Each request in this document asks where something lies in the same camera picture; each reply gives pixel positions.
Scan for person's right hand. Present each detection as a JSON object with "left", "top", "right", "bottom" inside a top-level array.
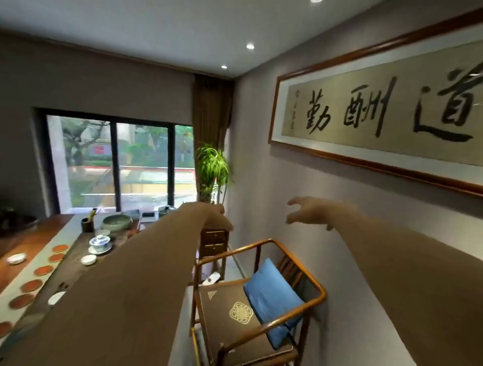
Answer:
[{"left": 286, "top": 196, "right": 363, "bottom": 232}]

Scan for blue back cushion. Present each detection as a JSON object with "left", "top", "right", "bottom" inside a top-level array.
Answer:
[{"left": 243, "top": 258, "right": 305, "bottom": 349}]

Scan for person's left hand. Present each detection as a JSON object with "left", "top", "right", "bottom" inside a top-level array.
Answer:
[{"left": 177, "top": 202, "right": 234, "bottom": 236}]

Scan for blue and white gaiwan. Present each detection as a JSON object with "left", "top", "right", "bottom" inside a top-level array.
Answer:
[{"left": 88, "top": 234, "right": 113, "bottom": 256}]

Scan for dark wooden tea tray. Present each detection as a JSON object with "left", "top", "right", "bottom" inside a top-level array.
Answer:
[{"left": 21, "top": 220, "right": 146, "bottom": 329}]

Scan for brown curtain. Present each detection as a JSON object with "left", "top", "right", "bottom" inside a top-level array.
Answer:
[{"left": 193, "top": 73, "right": 234, "bottom": 204}]

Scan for dark tea utensil holder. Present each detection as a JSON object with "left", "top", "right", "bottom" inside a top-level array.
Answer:
[{"left": 81, "top": 207, "right": 100, "bottom": 234}]

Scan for wooden armchair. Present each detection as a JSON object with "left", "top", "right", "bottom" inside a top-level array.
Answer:
[{"left": 189, "top": 238, "right": 328, "bottom": 366}]

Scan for brown seat cushion gold emblem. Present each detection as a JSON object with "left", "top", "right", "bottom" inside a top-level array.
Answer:
[{"left": 198, "top": 278, "right": 295, "bottom": 366}]

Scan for small wooden drawer cabinet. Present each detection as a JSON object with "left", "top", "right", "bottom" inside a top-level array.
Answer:
[{"left": 199, "top": 228, "right": 230, "bottom": 281}]

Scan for person's left forearm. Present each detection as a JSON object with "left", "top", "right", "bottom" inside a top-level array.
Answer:
[{"left": 0, "top": 205, "right": 202, "bottom": 366}]

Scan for green potted plant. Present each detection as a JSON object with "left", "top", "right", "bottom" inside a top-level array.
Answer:
[{"left": 194, "top": 143, "right": 231, "bottom": 204}]

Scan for beige table runner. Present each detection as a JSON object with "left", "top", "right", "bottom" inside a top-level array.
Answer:
[{"left": 0, "top": 214, "right": 93, "bottom": 334}]

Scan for row of round brown coasters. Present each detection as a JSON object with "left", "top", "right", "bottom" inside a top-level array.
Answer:
[{"left": 0, "top": 244, "right": 69, "bottom": 339}]

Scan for framed calligraphy wall scroll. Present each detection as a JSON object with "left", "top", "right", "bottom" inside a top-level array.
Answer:
[{"left": 268, "top": 8, "right": 483, "bottom": 198}]

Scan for large celadon ceramic bowl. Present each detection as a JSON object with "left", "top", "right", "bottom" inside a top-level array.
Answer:
[{"left": 101, "top": 214, "right": 134, "bottom": 233}]

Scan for person's right forearm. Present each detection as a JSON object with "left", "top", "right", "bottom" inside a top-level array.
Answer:
[{"left": 334, "top": 210, "right": 483, "bottom": 366}]

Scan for black framed window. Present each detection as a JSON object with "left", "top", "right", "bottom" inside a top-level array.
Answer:
[{"left": 36, "top": 107, "right": 197, "bottom": 216}]

